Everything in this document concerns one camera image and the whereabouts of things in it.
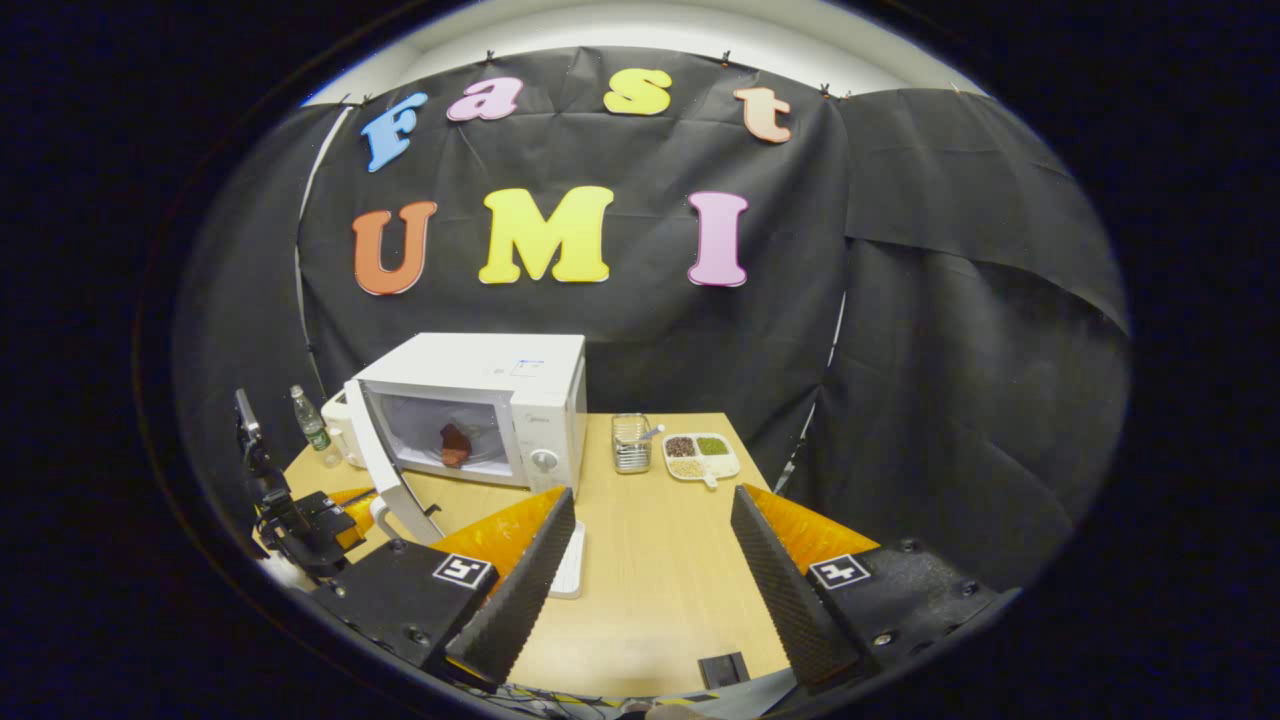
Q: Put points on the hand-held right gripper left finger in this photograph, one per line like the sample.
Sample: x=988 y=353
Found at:
x=515 y=600

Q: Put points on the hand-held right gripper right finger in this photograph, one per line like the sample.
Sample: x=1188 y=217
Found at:
x=790 y=600

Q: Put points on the white divided bean dish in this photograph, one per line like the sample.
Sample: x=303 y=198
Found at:
x=700 y=458

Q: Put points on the black backdrop cloth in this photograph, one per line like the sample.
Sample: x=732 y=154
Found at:
x=950 y=350

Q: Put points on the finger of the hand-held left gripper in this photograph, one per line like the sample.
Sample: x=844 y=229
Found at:
x=355 y=510

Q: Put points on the white microwave oven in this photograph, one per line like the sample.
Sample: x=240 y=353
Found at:
x=480 y=365

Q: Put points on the white toaster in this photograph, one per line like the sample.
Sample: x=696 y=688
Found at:
x=340 y=430

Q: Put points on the clear plastic water bottle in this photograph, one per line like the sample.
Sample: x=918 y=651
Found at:
x=312 y=425

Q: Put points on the brown meat piece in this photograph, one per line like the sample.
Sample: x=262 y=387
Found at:
x=455 y=447

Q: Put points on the white rectangular tray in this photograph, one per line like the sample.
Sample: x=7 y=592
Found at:
x=572 y=565

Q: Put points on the small black table bracket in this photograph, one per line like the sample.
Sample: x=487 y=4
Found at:
x=724 y=670

